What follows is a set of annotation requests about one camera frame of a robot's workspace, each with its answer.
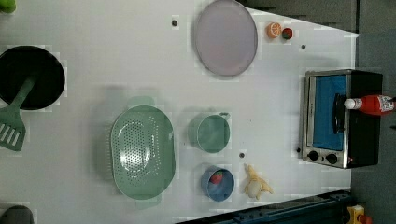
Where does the red ketchup bottle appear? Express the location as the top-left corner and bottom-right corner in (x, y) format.
(344, 94), (395, 116)

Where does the black silver toaster oven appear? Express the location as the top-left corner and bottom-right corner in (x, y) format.
(300, 69), (383, 169)

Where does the green perforated colander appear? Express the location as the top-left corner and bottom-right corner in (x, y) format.
(110, 96), (176, 210)

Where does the red toy strawberry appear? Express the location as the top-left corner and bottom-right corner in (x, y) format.
(209, 171), (223, 185)

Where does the lilac round plate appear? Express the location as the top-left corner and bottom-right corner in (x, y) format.
(194, 0), (258, 76)

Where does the blue bowl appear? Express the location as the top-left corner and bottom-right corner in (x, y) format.
(200, 165), (234, 202)

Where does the peeled toy banana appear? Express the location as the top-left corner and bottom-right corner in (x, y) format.
(244, 164), (274, 200)

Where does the orange slice toy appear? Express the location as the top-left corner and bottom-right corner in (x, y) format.
(266, 22), (282, 38)

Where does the small red toy fruit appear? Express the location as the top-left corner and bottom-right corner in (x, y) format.
(282, 28), (293, 40)

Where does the black frying pan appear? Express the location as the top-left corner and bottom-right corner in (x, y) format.
(0, 46), (66, 110)

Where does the green slotted spatula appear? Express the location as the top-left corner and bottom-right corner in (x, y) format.
(0, 77), (35, 151)

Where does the yellow red emergency button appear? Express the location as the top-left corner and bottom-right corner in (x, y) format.
(347, 205), (373, 224)

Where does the dark grey object bottom corner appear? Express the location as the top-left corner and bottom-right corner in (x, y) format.
(0, 205), (35, 224)

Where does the green object top corner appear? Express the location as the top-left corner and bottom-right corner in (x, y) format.
(0, 0), (16, 13)

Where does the green cup with handle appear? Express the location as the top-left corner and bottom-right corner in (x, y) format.
(187, 112), (231, 153)

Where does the blue metal frame rail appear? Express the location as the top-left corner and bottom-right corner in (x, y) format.
(177, 190), (356, 224)

